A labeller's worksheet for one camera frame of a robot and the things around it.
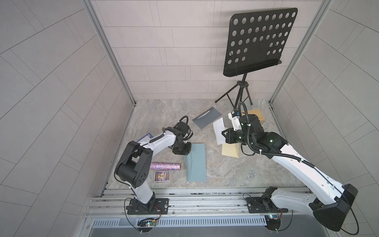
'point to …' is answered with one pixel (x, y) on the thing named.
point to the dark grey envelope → (207, 117)
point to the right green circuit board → (273, 221)
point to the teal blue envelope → (196, 163)
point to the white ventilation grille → (221, 220)
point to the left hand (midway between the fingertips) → (190, 151)
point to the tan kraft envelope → (256, 112)
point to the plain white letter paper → (219, 127)
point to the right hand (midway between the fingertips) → (220, 133)
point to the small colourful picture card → (162, 176)
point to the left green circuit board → (146, 224)
